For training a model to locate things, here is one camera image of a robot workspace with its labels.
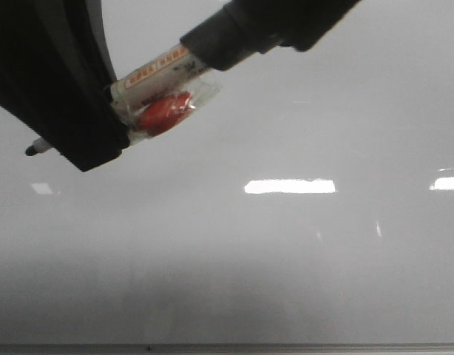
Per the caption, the white glossy whiteboard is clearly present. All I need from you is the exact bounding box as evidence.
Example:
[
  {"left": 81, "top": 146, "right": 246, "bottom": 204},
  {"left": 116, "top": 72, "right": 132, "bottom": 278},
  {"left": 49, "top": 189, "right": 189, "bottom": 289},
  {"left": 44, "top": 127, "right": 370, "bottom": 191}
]
[{"left": 0, "top": 1, "right": 454, "bottom": 344}]

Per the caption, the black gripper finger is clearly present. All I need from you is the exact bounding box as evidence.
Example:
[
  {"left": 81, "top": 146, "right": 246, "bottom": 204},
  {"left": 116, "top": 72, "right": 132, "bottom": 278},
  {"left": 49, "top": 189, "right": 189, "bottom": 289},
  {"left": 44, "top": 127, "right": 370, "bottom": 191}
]
[{"left": 0, "top": 1, "right": 129, "bottom": 172}]

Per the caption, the white black whiteboard marker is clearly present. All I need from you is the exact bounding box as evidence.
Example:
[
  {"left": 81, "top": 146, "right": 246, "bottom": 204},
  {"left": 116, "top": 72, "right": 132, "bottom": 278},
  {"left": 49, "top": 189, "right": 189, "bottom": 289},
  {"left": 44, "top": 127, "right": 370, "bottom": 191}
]
[{"left": 25, "top": 0, "right": 361, "bottom": 157}]

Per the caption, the grey aluminium whiteboard frame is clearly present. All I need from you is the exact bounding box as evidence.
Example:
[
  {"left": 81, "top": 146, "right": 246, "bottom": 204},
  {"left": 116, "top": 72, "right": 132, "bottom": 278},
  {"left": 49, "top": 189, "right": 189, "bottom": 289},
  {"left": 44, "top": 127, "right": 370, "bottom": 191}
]
[{"left": 0, "top": 342, "right": 454, "bottom": 354}]

